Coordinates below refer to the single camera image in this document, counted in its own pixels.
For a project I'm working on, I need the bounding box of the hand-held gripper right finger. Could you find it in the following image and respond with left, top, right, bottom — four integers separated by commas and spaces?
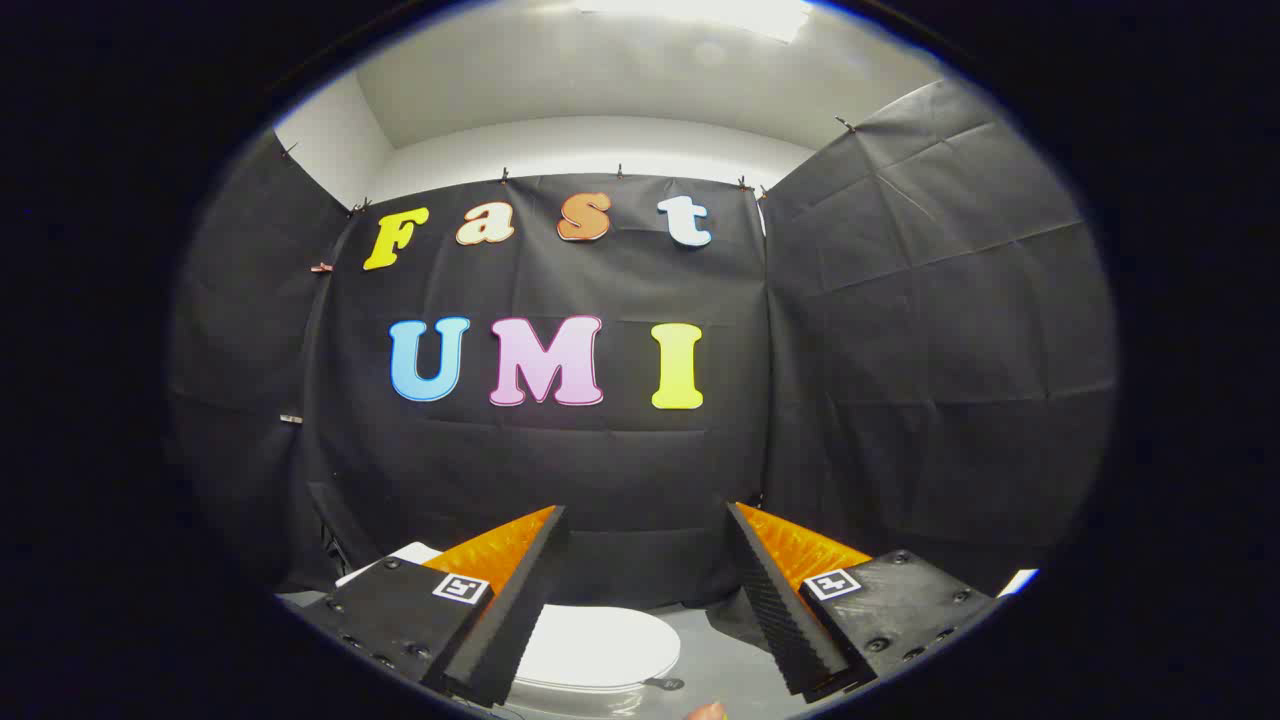
726, 501, 1003, 703

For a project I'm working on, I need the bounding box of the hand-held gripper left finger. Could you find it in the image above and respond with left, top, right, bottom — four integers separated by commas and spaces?
297, 505, 571, 708

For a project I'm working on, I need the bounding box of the black backdrop cloth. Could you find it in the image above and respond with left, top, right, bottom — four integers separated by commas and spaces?
168, 78, 1119, 613

